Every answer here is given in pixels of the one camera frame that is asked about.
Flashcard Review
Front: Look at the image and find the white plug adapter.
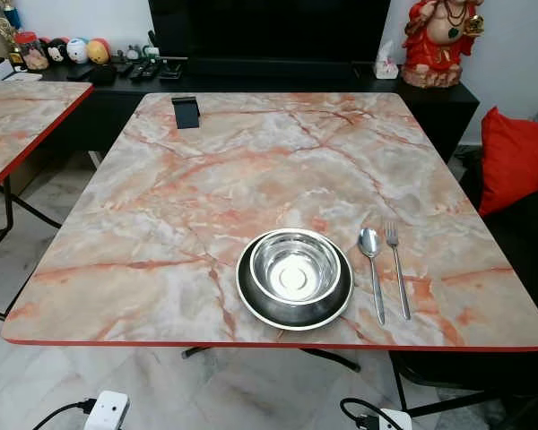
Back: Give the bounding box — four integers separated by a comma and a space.
341, 398, 413, 430

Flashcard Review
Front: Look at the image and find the white round toy head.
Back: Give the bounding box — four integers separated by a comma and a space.
66, 38, 91, 64

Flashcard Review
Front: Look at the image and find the stainless steel spoon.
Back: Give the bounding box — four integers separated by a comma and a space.
358, 228, 386, 326

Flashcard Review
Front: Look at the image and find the red laughing Buddha figurine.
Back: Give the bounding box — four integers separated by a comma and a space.
401, 0, 485, 89

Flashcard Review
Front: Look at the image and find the black metal table frame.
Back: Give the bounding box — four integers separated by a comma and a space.
0, 177, 62, 322

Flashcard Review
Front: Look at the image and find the black TV console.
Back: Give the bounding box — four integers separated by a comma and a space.
36, 56, 481, 164

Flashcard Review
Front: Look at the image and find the black plate with silver rim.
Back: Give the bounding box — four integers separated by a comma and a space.
236, 229, 354, 331

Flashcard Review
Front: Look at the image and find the black chair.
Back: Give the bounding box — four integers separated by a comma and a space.
390, 186, 538, 424

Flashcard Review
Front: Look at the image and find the red cushion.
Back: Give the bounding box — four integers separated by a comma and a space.
479, 107, 538, 218

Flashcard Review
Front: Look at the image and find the jar with red lid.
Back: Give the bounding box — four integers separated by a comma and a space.
14, 31, 49, 73

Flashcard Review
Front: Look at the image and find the black phone stand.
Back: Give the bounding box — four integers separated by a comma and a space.
172, 96, 201, 130

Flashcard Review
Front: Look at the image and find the orange round toy head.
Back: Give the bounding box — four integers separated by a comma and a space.
86, 38, 112, 65

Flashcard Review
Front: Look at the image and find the black power cable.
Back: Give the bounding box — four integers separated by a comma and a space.
33, 399, 96, 430

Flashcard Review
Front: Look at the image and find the stainless steel fork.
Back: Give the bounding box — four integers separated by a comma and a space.
385, 220, 412, 322

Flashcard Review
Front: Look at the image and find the white tissue holder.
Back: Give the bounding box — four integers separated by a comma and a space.
374, 40, 400, 80

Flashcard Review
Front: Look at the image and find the black television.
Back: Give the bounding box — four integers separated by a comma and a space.
149, 0, 391, 65

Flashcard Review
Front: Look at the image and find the stainless steel bowl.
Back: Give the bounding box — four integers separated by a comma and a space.
249, 230, 343, 305

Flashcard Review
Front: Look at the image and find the black round toy head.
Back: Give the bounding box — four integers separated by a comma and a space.
45, 39, 70, 65

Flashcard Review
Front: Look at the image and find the white power strip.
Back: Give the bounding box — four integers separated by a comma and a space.
83, 391, 131, 430

